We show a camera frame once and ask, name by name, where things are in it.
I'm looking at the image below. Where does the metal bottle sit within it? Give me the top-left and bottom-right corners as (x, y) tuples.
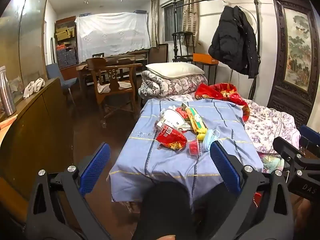
(0, 66), (17, 117)

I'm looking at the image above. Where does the yellow wrapper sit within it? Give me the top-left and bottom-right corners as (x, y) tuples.
(196, 129), (209, 142)

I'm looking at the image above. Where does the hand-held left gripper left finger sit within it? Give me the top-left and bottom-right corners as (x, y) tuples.
(26, 142), (112, 240)

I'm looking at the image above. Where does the electric fan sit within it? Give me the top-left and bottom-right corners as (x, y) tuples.
(240, 5), (258, 34)

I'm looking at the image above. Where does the dark framed board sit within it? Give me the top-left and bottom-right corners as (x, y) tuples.
(149, 44), (168, 64)

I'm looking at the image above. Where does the blue face mask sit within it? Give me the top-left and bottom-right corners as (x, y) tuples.
(201, 129), (222, 153)

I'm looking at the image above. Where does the white seat cushion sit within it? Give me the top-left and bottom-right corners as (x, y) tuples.
(97, 81), (132, 93)

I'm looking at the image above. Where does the white crumpled cloth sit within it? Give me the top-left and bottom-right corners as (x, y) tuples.
(23, 78), (45, 99)

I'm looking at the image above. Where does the pastel floral quilt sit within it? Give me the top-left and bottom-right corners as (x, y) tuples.
(259, 152), (285, 173)

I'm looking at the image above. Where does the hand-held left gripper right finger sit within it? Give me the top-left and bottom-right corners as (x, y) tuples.
(209, 140), (294, 240)

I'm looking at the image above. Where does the white cloth cover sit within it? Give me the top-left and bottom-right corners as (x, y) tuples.
(75, 12), (152, 64)

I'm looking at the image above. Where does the blue checked bed sheet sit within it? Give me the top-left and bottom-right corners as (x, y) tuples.
(107, 98), (264, 213)

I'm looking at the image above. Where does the carved framed painting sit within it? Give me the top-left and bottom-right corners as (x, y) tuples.
(267, 0), (318, 130)

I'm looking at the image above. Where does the wooden table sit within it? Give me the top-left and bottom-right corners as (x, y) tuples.
(76, 55), (137, 98)

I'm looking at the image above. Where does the red net bag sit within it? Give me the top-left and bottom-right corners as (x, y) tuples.
(175, 107), (190, 120)

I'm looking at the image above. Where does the white paper bowl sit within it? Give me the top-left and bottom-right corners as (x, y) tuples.
(160, 107), (190, 130)

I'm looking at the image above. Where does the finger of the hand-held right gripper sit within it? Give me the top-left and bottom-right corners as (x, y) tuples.
(272, 136), (320, 178)
(299, 125), (320, 153)

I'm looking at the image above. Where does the blue chair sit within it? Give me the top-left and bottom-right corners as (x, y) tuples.
(46, 63), (78, 98)

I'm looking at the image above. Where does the white pillow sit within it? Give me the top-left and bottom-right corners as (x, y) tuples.
(145, 62), (205, 78)

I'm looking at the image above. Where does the black round stool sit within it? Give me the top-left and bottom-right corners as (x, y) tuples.
(172, 31), (195, 63)

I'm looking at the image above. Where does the person's leg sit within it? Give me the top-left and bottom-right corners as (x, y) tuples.
(194, 182), (240, 240)
(132, 182), (193, 240)

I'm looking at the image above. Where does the black jacket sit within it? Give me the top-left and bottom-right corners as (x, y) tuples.
(208, 5), (260, 78)

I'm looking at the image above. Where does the orange box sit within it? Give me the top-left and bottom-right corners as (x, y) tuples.
(192, 53), (219, 65)

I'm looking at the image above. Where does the wooden cabinet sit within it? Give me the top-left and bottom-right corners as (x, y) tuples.
(0, 77), (75, 220)

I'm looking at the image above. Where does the window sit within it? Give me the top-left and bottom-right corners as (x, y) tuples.
(160, 1), (185, 43)

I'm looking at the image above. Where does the black metal bed frame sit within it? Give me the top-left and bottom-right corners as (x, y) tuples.
(172, 0), (262, 100)

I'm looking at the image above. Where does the yellow green packet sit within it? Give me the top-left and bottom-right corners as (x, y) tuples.
(186, 107), (208, 133)

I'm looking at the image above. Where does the red snack packet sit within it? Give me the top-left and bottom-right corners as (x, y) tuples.
(155, 126), (188, 152)

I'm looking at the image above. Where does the beige curtain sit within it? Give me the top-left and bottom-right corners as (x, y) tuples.
(151, 0), (160, 48)
(181, 0), (199, 47)

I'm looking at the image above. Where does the red patterned blanket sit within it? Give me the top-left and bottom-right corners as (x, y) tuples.
(194, 83), (250, 123)

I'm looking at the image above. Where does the shelf with boxes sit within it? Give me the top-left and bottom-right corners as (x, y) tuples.
(55, 16), (78, 69)

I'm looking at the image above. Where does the wooden armchair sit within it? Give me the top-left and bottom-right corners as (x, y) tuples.
(86, 57), (143, 128)

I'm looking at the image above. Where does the person's right leg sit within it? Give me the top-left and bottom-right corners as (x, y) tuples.
(194, 182), (240, 240)

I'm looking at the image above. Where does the person's left leg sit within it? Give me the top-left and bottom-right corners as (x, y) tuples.
(132, 182), (193, 240)

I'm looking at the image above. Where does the small red plastic cup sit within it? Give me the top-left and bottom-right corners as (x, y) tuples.
(188, 141), (200, 155)

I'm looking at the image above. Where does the purple floral quilt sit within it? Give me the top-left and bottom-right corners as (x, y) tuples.
(240, 99), (300, 154)

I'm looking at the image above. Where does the grey floral quilt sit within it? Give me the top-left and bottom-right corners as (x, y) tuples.
(138, 70), (208, 99)

